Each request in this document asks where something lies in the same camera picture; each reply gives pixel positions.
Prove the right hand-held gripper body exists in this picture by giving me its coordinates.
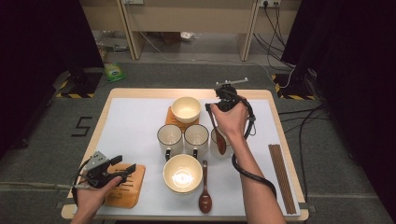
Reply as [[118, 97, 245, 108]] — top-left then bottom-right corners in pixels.
[[214, 77, 249, 113]]

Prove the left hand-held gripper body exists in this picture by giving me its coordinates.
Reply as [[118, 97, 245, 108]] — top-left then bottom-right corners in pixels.
[[81, 150, 124, 189]]

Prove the cream ceramic bowl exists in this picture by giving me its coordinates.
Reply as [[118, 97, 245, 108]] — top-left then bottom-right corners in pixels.
[[164, 185, 202, 196], [170, 96, 202, 124], [163, 153, 204, 194]]

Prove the square wooden cutout coaster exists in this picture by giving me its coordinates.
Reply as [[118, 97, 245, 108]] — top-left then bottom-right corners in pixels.
[[164, 105, 202, 133], [104, 163, 147, 209]]

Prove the brown wooden spoon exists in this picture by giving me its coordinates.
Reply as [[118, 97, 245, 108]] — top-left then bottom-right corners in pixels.
[[206, 105, 228, 156], [198, 160, 213, 215]]

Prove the row of brown chopsticks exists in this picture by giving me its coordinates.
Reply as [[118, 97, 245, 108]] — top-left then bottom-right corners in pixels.
[[268, 143, 297, 216]]

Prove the person's left hand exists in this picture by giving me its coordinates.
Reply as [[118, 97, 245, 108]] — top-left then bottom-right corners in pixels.
[[74, 176, 123, 217]]

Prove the person's right hand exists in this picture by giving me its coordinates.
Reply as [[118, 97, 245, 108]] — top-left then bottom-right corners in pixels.
[[209, 101, 250, 141]]

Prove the white ribbed black-rimmed mug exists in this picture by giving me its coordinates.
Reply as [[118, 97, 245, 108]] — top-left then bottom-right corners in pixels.
[[156, 123, 184, 161], [183, 123, 210, 160], [209, 126, 235, 160]]

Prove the white table mat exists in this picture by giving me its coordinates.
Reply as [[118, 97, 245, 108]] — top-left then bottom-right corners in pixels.
[[73, 97, 302, 217]]

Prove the black hazard-striped stand base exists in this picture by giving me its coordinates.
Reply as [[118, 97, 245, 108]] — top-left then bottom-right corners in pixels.
[[52, 68, 104, 100], [271, 73, 317, 101]]

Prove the small white packet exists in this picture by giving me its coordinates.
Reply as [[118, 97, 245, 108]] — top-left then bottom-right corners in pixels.
[[179, 31, 196, 43]]

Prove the green plastic packet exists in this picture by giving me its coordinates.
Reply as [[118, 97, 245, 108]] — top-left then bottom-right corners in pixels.
[[103, 62, 127, 84]]

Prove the beige wooden desk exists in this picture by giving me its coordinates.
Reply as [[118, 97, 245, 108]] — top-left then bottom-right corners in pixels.
[[78, 0, 303, 63]]

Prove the clear plastic bag clutter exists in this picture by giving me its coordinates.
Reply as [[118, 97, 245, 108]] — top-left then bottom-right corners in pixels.
[[92, 30, 131, 63]]

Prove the black curtain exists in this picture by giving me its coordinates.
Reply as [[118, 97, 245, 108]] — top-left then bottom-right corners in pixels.
[[280, 0, 396, 214], [0, 0, 105, 161]]

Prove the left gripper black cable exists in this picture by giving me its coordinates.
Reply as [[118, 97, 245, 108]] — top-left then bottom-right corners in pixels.
[[70, 157, 94, 207]]

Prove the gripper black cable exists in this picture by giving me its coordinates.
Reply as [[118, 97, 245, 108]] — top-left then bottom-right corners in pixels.
[[70, 157, 94, 207], [231, 91, 278, 200]]

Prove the black floor cable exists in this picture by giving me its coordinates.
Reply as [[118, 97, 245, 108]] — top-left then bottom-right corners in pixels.
[[277, 105, 328, 116], [297, 105, 328, 202]]

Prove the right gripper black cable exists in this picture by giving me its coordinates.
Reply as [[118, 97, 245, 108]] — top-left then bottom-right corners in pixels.
[[231, 91, 278, 200]]

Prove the black power cable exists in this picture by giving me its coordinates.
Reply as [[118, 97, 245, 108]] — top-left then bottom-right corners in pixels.
[[273, 1, 286, 45], [262, 1, 287, 48]]

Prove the grey metal table bracket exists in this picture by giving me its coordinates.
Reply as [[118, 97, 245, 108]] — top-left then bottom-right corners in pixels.
[[298, 202, 317, 215]]

